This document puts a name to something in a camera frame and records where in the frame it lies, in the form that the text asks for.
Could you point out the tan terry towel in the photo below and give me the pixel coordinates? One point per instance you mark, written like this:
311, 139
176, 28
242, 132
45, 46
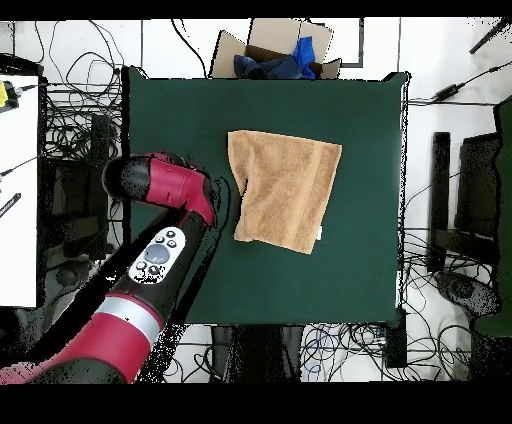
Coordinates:
288, 188

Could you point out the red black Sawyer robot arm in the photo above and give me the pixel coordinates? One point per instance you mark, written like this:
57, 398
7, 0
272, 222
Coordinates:
168, 188

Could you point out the black flat bar tool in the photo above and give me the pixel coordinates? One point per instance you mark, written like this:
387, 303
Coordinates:
10, 204

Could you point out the dark green tablecloth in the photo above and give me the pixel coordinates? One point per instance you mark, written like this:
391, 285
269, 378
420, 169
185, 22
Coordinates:
300, 288

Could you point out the navy blue garment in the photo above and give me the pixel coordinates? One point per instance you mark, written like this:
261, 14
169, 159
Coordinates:
276, 68

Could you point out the bright blue cloth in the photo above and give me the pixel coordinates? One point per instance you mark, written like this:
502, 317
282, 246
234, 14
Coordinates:
304, 52

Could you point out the brown cardboard box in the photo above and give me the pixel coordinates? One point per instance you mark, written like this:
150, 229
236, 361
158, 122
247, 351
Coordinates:
276, 34

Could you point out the black upright bar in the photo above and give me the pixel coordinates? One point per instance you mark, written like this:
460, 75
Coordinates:
439, 192

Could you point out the black floor box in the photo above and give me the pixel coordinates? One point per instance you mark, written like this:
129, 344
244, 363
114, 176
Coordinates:
396, 344

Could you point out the grey chair base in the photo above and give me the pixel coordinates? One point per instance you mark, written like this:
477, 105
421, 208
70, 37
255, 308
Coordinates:
66, 276

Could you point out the black chair base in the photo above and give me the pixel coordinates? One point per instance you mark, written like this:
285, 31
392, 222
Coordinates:
462, 290

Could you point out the black power adapter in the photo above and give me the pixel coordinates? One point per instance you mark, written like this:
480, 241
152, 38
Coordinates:
446, 92

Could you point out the white desk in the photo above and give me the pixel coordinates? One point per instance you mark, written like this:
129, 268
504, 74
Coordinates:
18, 200

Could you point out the green cloth covered table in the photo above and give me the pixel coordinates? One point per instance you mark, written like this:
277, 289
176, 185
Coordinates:
504, 220

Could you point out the yellow black device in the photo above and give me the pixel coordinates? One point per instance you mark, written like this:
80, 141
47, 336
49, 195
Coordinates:
3, 94

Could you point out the black tripod leg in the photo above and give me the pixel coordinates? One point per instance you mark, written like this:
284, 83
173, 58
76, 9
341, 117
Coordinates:
490, 36

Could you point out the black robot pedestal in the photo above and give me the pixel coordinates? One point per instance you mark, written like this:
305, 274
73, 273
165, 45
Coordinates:
256, 352

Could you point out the black equipment frame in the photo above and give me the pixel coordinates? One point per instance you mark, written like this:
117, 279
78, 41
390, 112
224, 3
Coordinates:
68, 208

